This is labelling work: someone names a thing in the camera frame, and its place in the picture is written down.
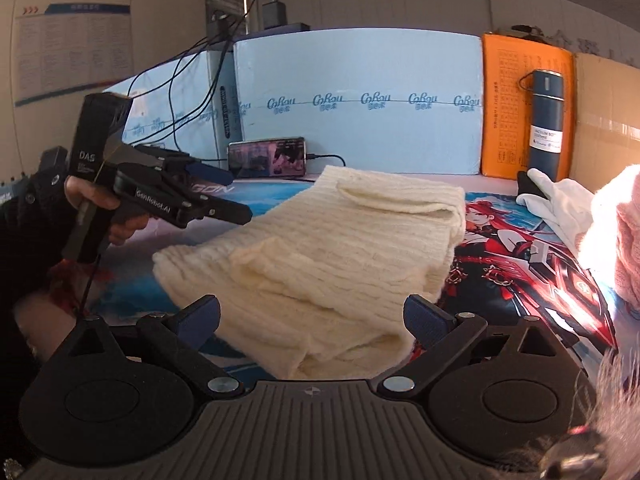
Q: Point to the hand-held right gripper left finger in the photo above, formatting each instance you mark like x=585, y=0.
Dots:
x=204, y=311

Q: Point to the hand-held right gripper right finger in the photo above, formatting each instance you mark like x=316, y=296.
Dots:
x=425, y=318

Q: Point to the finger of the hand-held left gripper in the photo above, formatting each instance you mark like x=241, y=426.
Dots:
x=225, y=211
x=210, y=174

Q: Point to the cream knitted sweater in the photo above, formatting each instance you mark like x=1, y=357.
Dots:
x=325, y=260

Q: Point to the pink knitted sweater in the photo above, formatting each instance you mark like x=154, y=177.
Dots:
x=620, y=240

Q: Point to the person's left hand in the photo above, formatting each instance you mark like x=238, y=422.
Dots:
x=80, y=193

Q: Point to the smartphone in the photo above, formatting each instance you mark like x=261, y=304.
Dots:
x=267, y=157

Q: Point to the printed table mat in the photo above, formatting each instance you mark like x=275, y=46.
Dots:
x=510, y=270

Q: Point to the black power adapter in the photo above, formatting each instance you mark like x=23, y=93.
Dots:
x=274, y=14
x=220, y=25

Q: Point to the black cloth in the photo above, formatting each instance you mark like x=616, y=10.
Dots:
x=530, y=187

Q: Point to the white garment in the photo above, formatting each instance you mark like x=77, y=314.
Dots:
x=565, y=210

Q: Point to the large light blue box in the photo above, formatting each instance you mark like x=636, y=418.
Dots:
x=360, y=70

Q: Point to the orange box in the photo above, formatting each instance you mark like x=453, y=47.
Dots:
x=505, y=120

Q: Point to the dark blue vacuum bottle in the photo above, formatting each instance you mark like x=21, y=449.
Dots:
x=546, y=130

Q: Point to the brown cardboard box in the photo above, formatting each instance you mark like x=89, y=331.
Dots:
x=607, y=120

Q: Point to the white wall poster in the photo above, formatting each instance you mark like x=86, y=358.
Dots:
x=75, y=50

